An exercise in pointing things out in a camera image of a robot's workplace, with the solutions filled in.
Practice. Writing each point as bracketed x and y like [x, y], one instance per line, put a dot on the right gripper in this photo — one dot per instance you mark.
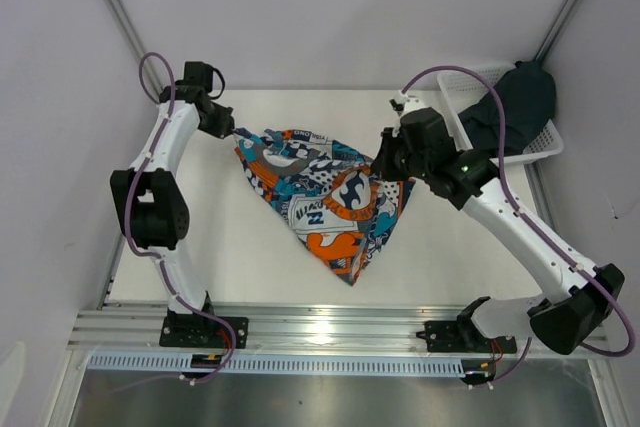
[382, 165]

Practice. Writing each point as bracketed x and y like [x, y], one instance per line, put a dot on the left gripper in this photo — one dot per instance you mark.
[226, 123]

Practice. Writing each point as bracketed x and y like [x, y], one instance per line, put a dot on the colourful patterned shorts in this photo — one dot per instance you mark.
[326, 192]

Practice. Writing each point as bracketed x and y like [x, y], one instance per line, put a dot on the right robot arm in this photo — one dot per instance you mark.
[576, 294]

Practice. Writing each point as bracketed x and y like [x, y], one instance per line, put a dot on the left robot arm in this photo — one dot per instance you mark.
[152, 212]

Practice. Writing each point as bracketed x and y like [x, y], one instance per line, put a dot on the dark green shorts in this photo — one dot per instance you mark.
[528, 94]

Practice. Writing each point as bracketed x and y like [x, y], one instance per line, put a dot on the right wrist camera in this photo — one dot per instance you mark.
[403, 104]

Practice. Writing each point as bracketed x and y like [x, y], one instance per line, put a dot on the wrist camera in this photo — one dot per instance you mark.
[403, 104]
[202, 75]

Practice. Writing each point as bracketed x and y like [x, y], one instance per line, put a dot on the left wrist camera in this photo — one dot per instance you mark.
[202, 75]

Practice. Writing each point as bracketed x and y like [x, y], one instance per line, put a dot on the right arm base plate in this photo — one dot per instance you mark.
[452, 336]

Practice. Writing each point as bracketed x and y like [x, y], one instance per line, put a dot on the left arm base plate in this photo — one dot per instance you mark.
[192, 331]

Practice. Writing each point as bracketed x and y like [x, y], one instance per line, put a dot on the aluminium rail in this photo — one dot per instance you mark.
[273, 329]

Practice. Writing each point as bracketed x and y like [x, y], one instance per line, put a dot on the slotted cable duct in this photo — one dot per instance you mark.
[278, 364]

